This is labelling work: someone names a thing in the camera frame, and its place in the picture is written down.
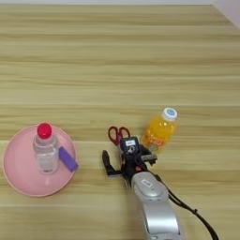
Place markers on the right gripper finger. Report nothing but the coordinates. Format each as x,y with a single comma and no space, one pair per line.
108,164
149,157

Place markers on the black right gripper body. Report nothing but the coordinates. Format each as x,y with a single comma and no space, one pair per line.
132,165

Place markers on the purple rectangular block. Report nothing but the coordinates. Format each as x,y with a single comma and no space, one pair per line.
68,158

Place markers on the black box with white label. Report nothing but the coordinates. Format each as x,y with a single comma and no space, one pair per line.
129,145

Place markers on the orange juice bottle white cap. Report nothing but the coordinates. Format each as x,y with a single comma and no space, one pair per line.
159,131

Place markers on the clear bottle with red cap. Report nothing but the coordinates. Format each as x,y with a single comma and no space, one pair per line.
46,153

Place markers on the pink round plate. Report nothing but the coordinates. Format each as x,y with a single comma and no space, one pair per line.
22,165

